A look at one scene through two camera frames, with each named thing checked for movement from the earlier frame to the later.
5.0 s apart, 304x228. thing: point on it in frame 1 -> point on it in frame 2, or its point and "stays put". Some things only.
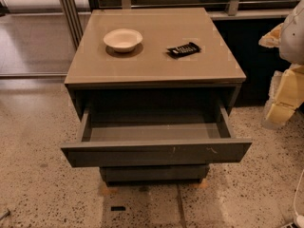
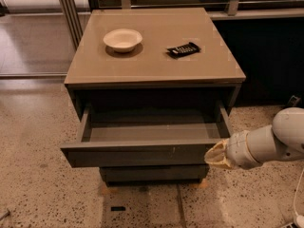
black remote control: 183,50 stays put
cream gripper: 293,38 -> 237,149
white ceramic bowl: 123,40 stays put
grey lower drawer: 154,174 stays put
